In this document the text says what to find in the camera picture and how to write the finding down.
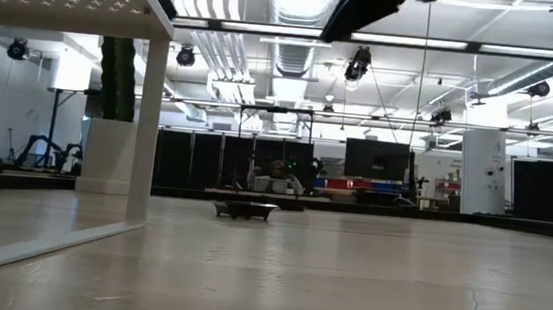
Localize black wavy square mini plate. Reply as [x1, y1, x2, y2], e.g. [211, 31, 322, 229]
[211, 198, 279, 224]

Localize black ceiling spotlight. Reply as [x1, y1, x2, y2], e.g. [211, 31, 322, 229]
[526, 79, 553, 100]
[174, 44, 198, 69]
[6, 36, 32, 62]
[429, 106, 455, 126]
[342, 44, 373, 84]

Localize black overhead beam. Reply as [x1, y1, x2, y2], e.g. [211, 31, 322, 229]
[171, 13, 553, 62]

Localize large black monitor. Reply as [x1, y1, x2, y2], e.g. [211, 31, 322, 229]
[342, 136, 412, 185]

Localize red and blue boxes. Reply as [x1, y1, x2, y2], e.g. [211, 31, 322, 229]
[313, 174, 406, 196]

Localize person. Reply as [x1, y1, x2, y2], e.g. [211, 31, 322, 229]
[250, 155, 308, 197]

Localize white column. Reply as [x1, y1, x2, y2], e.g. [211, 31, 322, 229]
[455, 127, 511, 217]

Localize red tool cabinet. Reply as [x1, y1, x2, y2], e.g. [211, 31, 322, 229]
[431, 176, 462, 213]

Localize black partition panel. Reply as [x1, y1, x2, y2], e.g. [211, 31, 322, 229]
[507, 157, 553, 223]
[151, 128, 317, 200]

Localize white perforated metal shelf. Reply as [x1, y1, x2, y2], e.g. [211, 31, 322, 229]
[0, 0, 179, 300]

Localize green cactus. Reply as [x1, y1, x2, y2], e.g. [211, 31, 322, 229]
[94, 34, 142, 123]

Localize white hexagonal plant pot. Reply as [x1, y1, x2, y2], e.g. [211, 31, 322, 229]
[75, 116, 138, 197]

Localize black pole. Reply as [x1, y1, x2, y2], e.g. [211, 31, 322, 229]
[43, 87, 78, 171]

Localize hanging black cord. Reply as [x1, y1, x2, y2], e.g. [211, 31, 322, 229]
[409, 1, 432, 148]
[362, 65, 407, 145]

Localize black metal stand frame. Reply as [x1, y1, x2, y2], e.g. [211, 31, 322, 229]
[236, 103, 316, 145]

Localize black aluminium table frame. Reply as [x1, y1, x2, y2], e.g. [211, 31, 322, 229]
[0, 168, 553, 242]

